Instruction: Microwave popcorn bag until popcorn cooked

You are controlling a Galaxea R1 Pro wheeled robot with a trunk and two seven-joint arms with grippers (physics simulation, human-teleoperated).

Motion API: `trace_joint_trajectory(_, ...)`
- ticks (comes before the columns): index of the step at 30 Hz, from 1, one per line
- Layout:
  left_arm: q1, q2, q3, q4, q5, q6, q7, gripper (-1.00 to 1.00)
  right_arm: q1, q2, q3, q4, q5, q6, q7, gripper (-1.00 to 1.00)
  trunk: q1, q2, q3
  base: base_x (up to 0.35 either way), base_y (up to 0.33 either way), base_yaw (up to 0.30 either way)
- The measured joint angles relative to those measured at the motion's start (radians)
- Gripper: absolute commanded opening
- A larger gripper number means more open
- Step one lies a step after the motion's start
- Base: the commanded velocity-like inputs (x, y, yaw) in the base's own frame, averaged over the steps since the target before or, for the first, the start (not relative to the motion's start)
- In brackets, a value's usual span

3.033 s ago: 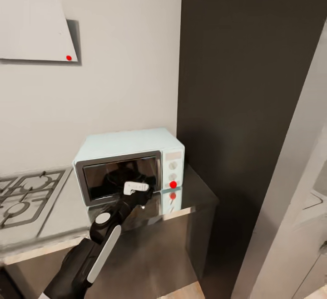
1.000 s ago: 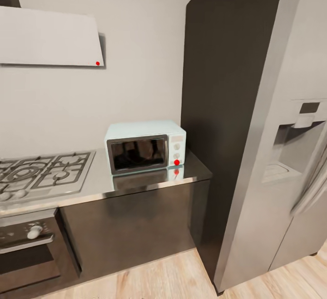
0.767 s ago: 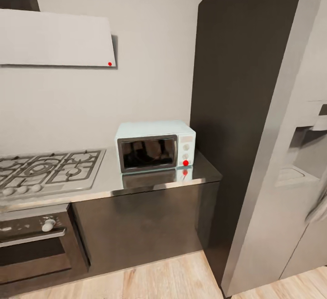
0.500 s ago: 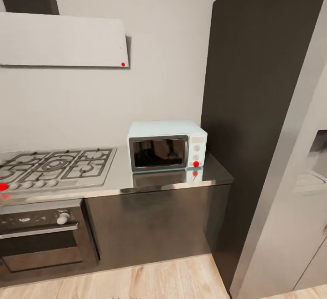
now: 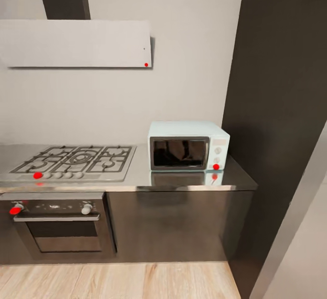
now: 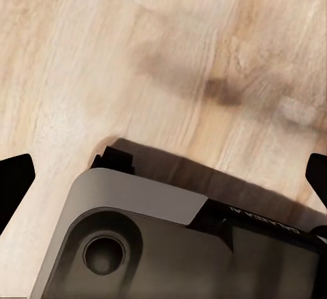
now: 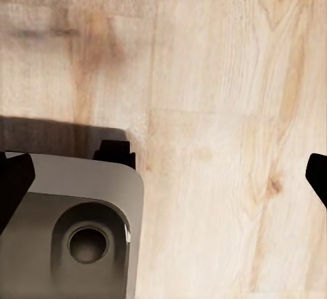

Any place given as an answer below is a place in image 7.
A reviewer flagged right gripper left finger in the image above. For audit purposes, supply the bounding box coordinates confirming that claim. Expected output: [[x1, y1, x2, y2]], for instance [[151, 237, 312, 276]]
[[0, 153, 35, 235]]

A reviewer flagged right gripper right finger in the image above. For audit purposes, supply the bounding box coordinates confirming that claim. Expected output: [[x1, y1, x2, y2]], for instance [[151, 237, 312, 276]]
[[305, 153, 327, 208]]

